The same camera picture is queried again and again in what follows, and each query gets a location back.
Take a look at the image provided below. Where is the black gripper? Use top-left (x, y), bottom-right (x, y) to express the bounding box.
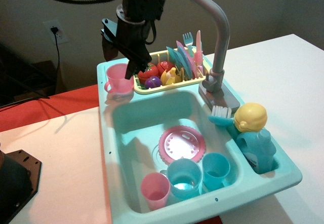
top-left (101, 4), bottom-right (156, 80)

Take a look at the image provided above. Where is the pink cup with handle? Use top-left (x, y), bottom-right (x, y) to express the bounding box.
top-left (104, 63), bottom-right (134, 94)

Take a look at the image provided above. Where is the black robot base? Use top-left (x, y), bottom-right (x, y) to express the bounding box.
top-left (1, 150), bottom-right (42, 223)

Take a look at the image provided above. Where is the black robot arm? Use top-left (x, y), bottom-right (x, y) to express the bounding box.
top-left (54, 0), bottom-right (165, 80)

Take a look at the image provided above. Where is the teal toy sink unit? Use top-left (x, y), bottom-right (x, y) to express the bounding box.
top-left (97, 62), bottom-right (302, 223)

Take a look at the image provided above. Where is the large teal cup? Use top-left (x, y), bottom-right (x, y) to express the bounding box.
top-left (160, 158), bottom-right (203, 200)

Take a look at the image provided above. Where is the small pink cup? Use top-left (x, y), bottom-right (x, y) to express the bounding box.
top-left (140, 172), bottom-right (171, 210)

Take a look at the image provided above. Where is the small teal cup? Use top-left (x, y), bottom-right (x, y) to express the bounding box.
top-left (202, 153), bottom-right (230, 191)

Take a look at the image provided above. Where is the red toy tomato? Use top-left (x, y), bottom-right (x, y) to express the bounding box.
top-left (137, 63), bottom-right (159, 85)

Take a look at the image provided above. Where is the red toy apple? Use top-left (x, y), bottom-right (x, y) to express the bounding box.
top-left (156, 61), bottom-right (175, 77)

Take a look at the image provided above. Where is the purple toy fruit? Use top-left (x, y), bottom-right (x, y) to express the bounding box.
top-left (144, 76), bottom-right (162, 89)

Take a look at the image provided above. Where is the yellow toy banana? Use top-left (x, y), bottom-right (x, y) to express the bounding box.
top-left (160, 67), bottom-right (182, 86)

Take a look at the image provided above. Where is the teal toy plate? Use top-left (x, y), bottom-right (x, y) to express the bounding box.
top-left (166, 47), bottom-right (184, 70)

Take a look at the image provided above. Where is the yellow dish rack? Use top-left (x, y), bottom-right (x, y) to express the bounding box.
top-left (134, 49), bottom-right (211, 95)

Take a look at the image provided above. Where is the blue toy plate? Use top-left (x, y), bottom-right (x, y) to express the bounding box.
top-left (177, 45), bottom-right (195, 80)

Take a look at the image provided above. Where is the teal toy fork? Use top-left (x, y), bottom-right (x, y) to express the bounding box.
top-left (182, 32), bottom-right (193, 52)

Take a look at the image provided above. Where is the pink toy knife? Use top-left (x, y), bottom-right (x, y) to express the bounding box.
top-left (194, 30), bottom-right (203, 66)

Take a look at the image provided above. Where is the grey toy faucet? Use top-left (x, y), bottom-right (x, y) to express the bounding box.
top-left (191, 0), bottom-right (240, 113)

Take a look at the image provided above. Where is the pink toy plate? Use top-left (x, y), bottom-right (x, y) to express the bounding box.
top-left (158, 125), bottom-right (206, 165)

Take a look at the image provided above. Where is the teal dish brush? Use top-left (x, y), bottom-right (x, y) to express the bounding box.
top-left (208, 105), bottom-right (233, 127)

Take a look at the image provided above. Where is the red cloth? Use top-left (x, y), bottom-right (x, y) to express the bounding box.
top-left (1, 85), bottom-right (99, 132)

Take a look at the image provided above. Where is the teal bottle yellow cap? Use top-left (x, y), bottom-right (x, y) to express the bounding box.
top-left (234, 102), bottom-right (276, 174)

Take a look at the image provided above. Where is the white wall outlet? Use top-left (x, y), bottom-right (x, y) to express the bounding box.
top-left (43, 19), bottom-right (69, 45)

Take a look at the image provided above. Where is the black power cable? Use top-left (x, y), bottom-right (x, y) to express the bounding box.
top-left (40, 26), bottom-right (69, 123)

